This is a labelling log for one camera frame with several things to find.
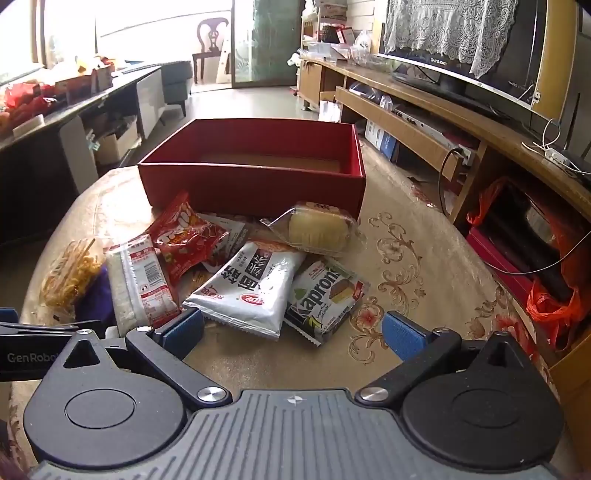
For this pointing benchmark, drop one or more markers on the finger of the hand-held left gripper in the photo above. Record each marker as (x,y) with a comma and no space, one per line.
(41,331)

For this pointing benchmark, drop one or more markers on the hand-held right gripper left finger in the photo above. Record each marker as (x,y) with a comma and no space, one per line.
(182,330)

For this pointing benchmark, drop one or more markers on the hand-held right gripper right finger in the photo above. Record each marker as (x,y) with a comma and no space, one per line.
(404,337)

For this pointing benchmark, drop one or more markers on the gold snack packet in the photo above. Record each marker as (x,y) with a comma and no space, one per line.
(196,279)

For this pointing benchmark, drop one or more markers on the purple snack packet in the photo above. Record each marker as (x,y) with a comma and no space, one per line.
(99,300)

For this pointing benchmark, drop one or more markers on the white snack packet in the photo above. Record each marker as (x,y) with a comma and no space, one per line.
(249,290)

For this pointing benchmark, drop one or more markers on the red snack packet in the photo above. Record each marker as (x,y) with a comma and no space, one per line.
(184,240)

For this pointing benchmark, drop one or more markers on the bread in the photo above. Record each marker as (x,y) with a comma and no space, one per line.
(314,230)

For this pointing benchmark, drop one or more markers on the red cardboard box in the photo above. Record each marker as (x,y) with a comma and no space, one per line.
(254,189)

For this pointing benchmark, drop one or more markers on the yellow noodle snack packet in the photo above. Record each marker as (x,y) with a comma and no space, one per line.
(69,277)

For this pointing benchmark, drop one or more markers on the rice cracker packet red label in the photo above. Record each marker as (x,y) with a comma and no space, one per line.
(143,281)

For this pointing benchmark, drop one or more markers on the floral beige tablecloth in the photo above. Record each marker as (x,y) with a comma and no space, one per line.
(415,258)

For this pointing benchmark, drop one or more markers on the green white wafer packet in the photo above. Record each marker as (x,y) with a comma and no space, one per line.
(323,300)

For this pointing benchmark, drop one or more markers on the silver printed snack packet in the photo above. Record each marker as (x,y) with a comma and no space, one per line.
(233,230)

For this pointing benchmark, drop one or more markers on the flat red gift box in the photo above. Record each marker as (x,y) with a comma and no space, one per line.
(498,263)

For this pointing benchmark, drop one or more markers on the orange plastic bag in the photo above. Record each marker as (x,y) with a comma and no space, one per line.
(549,304)

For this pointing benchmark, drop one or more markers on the grey cabinet panel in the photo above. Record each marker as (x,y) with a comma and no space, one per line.
(78,152)

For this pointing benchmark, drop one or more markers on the open cardboard box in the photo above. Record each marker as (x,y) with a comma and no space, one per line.
(115,143)

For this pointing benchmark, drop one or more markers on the white blue carton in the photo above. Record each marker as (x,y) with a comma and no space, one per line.
(381,138)

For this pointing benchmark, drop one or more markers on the dark long desk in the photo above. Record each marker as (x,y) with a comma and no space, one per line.
(46,129)

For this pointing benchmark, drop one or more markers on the long white box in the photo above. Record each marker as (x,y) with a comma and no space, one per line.
(429,129)

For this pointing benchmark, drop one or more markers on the red plastic bags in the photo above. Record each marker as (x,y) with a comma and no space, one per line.
(27,104)

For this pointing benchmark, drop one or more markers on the white cabinet door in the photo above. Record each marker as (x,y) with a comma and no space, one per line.
(151,104)

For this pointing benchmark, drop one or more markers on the wooden television cabinet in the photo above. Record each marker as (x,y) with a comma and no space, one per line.
(461,115)

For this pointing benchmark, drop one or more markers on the white paper bag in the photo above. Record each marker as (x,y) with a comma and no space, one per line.
(330,110)

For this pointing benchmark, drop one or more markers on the white power adapter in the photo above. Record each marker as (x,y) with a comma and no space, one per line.
(557,154)

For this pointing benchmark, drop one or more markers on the black television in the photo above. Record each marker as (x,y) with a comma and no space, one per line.
(508,69)

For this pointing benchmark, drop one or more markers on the clear plastic bag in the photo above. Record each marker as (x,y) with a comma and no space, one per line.
(367,46)

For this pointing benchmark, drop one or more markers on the clear plastic container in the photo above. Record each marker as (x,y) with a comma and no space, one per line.
(325,50)

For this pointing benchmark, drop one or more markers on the dark wooden chair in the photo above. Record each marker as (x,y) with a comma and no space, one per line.
(212,32)

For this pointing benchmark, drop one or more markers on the glass sliding door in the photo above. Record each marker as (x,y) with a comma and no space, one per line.
(268,41)

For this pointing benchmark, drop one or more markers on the white lace cloth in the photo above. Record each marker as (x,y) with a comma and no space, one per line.
(438,27)

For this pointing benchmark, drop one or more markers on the dark woven basket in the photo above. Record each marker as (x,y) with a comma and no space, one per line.
(332,33)

